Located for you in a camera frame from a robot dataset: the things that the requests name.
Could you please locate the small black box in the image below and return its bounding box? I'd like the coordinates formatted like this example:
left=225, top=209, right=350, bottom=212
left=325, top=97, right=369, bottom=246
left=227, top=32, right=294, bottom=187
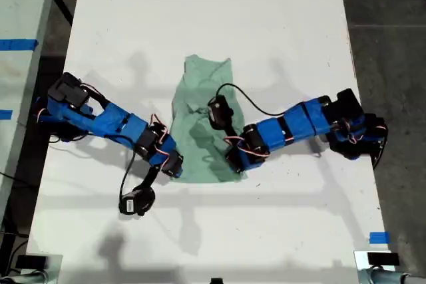
left=15, top=254, right=48, bottom=270
left=367, top=252, right=400, bottom=267

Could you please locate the black stand leg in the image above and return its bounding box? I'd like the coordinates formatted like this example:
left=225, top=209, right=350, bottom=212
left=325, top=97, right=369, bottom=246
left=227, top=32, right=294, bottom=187
left=52, top=0, right=75, bottom=26

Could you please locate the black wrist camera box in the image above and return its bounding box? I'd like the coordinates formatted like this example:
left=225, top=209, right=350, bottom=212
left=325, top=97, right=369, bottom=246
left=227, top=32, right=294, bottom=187
left=118, top=188, right=157, bottom=217
left=207, top=95, right=234, bottom=130

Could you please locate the blue tape patch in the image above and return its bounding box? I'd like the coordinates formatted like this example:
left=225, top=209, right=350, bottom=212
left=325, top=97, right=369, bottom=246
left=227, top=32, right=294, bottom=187
left=369, top=231, right=390, bottom=245

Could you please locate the black arm base cable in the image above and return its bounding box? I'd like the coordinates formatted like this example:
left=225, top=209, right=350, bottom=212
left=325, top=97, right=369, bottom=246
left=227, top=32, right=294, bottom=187
left=371, top=136, right=389, bottom=170

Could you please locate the black camera stalk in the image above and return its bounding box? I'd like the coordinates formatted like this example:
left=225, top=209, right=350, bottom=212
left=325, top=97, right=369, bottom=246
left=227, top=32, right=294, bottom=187
left=141, top=166, right=160, bottom=192
left=223, top=123, right=246, bottom=148

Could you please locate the long blue tape strip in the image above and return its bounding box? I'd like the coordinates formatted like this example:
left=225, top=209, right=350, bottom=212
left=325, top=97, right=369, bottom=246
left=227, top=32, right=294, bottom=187
left=0, top=39, right=39, bottom=52

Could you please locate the pale side table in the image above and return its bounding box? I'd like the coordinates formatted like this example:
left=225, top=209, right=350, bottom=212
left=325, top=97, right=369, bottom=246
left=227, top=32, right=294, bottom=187
left=0, top=0, right=61, bottom=228

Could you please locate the grey tube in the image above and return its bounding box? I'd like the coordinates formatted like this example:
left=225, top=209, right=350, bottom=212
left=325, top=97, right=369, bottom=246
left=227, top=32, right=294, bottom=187
left=0, top=270, right=49, bottom=284
left=359, top=269, right=426, bottom=284

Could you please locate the pale green T-shirt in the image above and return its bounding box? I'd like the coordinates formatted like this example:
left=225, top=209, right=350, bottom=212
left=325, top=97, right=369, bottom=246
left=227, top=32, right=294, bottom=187
left=169, top=53, right=249, bottom=184

